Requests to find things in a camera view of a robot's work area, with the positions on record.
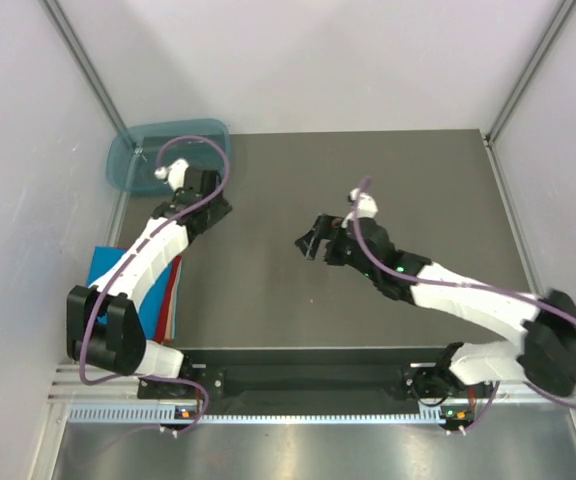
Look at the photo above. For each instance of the aluminium frame rail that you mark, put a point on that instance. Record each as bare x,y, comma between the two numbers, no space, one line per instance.
67,387

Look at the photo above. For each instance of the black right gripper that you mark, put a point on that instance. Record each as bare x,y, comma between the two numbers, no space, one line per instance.
326,227

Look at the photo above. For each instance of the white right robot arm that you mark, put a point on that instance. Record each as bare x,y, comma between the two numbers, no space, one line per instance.
537,334

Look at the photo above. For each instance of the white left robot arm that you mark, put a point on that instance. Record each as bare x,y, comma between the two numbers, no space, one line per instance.
103,328

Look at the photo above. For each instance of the grey slotted cable duct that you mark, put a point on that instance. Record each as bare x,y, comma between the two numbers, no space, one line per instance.
169,414

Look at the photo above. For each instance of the red folded t shirt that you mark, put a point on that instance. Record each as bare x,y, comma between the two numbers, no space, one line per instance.
166,314

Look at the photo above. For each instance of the right aluminium corner post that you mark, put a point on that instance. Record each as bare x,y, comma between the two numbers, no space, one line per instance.
546,40

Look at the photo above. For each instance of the left aluminium corner post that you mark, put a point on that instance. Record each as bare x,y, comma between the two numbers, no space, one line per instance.
74,45

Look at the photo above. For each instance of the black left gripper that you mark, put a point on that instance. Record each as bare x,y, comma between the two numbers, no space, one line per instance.
223,208

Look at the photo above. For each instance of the aluminium corner post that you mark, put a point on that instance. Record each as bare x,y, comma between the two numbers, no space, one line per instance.
74,45
546,40

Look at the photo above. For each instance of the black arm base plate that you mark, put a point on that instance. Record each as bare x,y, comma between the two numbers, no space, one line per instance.
400,373

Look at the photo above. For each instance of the teal plastic basin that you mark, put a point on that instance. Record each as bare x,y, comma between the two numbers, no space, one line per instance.
131,160

